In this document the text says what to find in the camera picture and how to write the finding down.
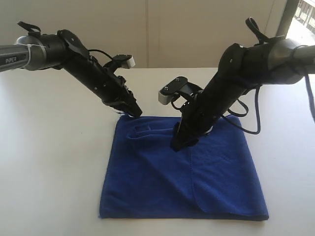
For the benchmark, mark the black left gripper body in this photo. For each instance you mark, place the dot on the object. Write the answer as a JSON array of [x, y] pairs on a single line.
[[111, 89]]

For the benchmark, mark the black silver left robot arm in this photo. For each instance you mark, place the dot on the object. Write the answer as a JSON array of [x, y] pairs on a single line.
[[64, 50]]

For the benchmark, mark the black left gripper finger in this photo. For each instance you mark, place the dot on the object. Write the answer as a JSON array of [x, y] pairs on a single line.
[[129, 107]]

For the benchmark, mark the blue microfiber cloth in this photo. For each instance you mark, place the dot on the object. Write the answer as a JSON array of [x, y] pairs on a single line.
[[214, 179]]

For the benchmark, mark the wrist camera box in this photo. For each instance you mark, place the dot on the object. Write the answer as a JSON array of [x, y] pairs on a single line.
[[180, 86], [120, 61]]

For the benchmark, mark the dark window frame post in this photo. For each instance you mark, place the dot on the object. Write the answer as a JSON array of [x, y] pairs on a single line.
[[287, 16]]

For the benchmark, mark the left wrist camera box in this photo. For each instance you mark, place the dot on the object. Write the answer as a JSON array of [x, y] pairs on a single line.
[[120, 61]]

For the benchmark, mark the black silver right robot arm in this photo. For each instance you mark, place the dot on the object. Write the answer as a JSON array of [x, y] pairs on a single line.
[[240, 70]]

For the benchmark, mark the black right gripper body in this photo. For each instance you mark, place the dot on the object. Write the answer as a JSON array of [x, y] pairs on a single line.
[[199, 115]]

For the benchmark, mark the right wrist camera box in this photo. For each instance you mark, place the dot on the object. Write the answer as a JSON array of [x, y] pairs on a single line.
[[180, 86]]

